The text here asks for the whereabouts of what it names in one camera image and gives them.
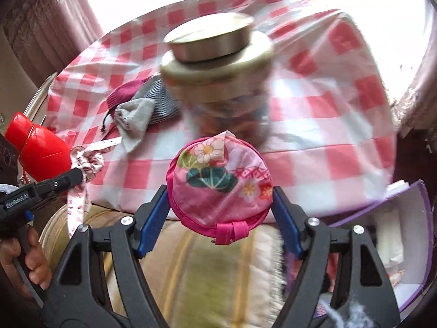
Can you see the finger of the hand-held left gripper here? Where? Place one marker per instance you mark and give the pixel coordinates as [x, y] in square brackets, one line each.
[65, 179]

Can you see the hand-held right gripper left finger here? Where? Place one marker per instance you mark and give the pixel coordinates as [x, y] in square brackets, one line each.
[153, 225]

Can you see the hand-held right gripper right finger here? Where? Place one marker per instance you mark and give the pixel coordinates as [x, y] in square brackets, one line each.
[286, 222]

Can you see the white floral fabric ribbon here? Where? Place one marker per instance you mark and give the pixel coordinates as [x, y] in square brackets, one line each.
[87, 160]

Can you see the pink floral round pouch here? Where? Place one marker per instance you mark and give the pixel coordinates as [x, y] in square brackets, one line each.
[211, 194]

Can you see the purple storage box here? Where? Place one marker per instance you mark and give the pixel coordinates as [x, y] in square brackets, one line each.
[420, 229]

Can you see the person's left hand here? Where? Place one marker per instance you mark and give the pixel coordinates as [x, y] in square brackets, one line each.
[34, 263]

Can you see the red plastic container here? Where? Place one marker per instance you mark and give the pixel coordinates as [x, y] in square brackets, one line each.
[41, 147]

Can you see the black box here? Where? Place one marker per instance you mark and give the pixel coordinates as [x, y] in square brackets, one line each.
[6, 157]

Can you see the beige striped blanket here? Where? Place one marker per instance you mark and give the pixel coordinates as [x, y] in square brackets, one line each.
[211, 273]

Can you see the light grey sock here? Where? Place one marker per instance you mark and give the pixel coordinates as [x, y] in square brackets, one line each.
[133, 116]

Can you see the pink white checked cloth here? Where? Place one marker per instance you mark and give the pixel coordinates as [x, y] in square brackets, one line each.
[324, 126]

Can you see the white blue fluffy cloth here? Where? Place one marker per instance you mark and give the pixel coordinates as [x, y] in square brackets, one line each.
[341, 311]

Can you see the grey striped sock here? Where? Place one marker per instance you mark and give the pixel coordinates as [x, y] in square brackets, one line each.
[164, 102]

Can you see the glass jar metal lid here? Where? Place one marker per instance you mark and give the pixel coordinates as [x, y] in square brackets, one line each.
[218, 75]

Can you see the pink lace curtain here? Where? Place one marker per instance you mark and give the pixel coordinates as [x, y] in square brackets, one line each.
[41, 17]

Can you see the chrome metal rail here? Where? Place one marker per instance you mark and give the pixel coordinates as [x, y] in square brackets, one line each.
[41, 95]

